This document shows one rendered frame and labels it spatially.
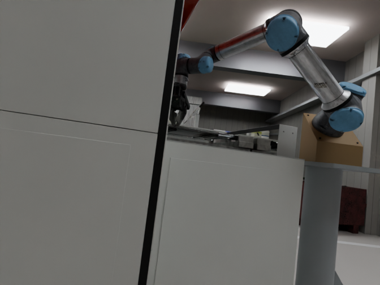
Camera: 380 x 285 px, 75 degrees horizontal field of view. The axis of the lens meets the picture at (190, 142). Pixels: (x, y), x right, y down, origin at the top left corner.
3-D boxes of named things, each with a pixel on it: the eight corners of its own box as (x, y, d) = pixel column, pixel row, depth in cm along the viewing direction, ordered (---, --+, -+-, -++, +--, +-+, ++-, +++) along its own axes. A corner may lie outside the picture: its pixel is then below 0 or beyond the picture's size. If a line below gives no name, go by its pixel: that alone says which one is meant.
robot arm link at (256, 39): (300, -1, 102) (202, 45, 131) (297, 4, 94) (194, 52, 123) (308, 27, 106) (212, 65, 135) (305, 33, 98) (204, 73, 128)
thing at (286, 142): (276, 156, 106) (280, 124, 107) (223, 154, 159) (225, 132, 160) (294, 159, 108) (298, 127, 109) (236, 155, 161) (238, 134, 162)
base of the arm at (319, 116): (337, 120, 128) (348, 104, 121) (347, 139, 117) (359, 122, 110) (309, 115, 128) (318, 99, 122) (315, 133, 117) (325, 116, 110)
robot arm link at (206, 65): (215, 51, 118) (194, 53, 124) (206, 59, 111) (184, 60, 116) (217, 67, 123) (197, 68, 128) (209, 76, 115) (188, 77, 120)
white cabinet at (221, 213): (121, 392, 79) (155, 139, 85) (117, 262, 172) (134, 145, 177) (289, 368, 98) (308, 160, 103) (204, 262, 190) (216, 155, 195)
